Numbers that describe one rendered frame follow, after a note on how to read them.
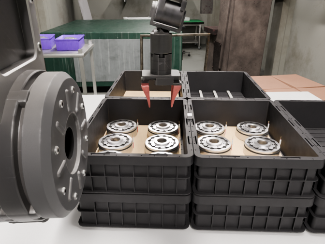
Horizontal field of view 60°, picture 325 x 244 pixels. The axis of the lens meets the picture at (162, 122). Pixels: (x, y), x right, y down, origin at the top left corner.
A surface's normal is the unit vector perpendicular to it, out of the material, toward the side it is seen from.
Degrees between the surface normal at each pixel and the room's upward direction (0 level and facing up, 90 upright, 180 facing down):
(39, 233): 0
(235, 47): 92
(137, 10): 90
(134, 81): 90
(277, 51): 90
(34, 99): 33
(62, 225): 0
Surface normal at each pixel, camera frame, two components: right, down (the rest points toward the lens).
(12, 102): 0.03, -0.47
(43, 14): 0.05, 0.41
